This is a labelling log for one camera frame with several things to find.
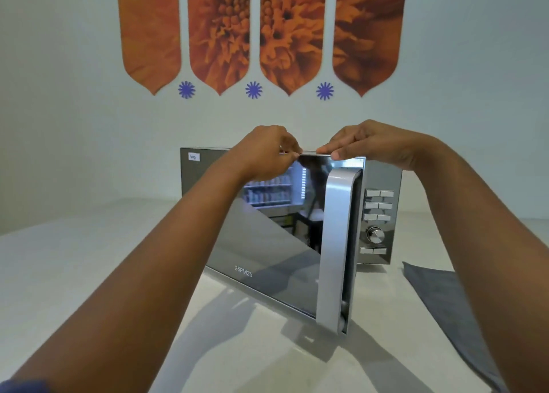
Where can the grey cloth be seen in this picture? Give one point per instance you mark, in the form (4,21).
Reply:
(446,302)

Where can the group of silver microwave buttons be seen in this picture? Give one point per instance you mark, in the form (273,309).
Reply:
(379,205)

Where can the silver microwave control knob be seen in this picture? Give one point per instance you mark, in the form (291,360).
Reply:
(375,235)

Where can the person's left hand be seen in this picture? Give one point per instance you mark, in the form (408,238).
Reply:
(261,152)

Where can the person's left fingers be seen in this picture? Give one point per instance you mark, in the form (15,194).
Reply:
(288,147)

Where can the mirrored microwave door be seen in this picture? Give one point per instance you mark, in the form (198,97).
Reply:
(274,251)

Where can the person's left forearm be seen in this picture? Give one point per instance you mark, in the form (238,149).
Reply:
(163,255)

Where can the person's right thumb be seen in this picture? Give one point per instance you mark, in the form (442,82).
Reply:
(343,154)

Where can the person's right forearm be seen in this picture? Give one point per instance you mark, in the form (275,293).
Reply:
(484,242)

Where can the blue sleeve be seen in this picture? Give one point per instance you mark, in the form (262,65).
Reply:
(25,387)

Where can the orange petal wall panel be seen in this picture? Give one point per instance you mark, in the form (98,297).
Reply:
(148,28)

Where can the person's right hand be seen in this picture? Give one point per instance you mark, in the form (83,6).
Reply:
(377,144)

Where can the white label sticker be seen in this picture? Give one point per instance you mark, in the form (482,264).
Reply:
(194,157)

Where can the silver microwave oven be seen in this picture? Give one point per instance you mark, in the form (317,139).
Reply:
(381,178)

